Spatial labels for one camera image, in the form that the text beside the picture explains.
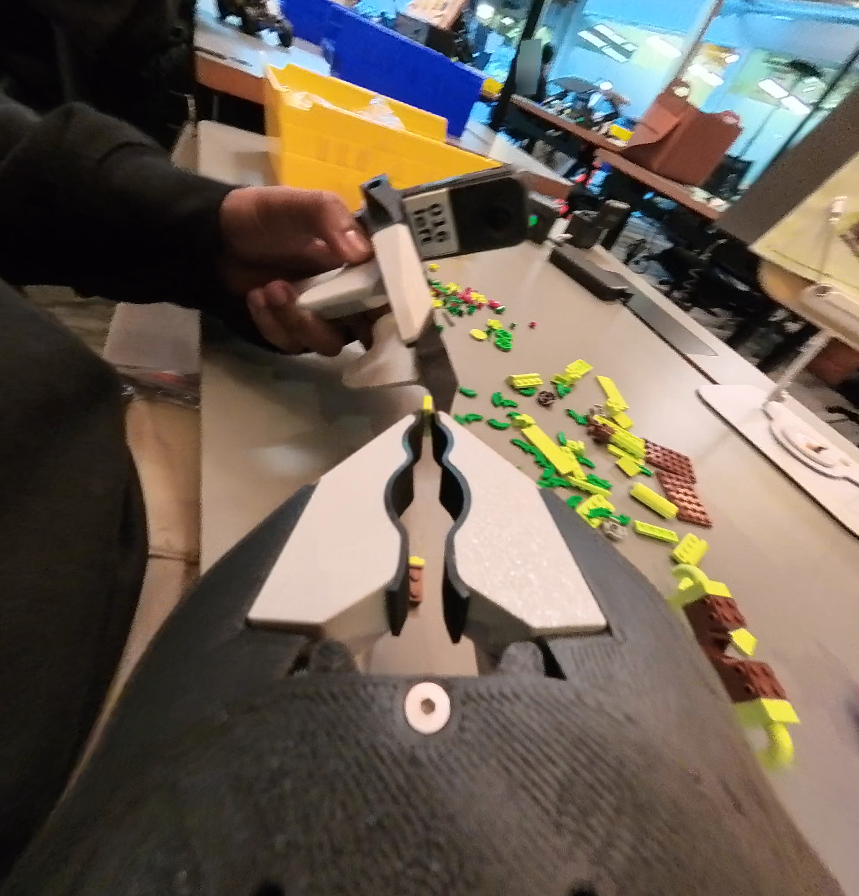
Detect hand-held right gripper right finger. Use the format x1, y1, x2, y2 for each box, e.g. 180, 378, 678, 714
433, 412, 607, 662

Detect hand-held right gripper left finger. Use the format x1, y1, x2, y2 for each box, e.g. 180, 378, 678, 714
246, 413, 430, 648

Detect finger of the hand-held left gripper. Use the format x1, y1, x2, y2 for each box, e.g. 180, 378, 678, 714
370, 220, 461, 415
342, 315, 430, 390

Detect brown lime brick build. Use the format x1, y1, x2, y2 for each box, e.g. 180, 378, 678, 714
667, 563, 801, 771

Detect person's left forearm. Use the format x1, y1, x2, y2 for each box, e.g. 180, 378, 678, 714
0, 87, 237, 309

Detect person's left hand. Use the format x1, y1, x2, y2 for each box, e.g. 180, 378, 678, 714
219, 185, 374, 357

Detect pile of tiny colourful pieces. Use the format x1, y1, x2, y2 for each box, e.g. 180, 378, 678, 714
426, 262, 538, 337

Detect scattered lime bricks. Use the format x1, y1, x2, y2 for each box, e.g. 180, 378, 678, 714
471, 318, 710, 568

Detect black small device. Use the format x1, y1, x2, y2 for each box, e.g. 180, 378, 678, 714
566, 199, 633, 251

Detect scattered green leaf pieces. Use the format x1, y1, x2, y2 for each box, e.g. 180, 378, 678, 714
454, 325, 633, 529

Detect black long flat device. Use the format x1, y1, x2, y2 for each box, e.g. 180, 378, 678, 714
547, 245, 720, 359

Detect yellow plastic bin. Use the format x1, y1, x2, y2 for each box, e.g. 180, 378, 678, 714
263, 63, 503, 211

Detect wooden edged desk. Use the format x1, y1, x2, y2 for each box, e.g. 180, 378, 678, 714
510, 94, 724, 221

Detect brown studded baseplate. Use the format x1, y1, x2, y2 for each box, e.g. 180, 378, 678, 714
643, 440, 698, 489
655, 472, 714, 529

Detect brown cardboard box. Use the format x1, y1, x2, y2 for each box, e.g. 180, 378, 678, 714
622, 87, 744, 189

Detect white stand with flat base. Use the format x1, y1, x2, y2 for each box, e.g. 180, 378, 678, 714
697, 196, 859, 548

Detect instruction booklet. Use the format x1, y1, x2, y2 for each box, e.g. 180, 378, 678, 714
750, 150, 859, 295

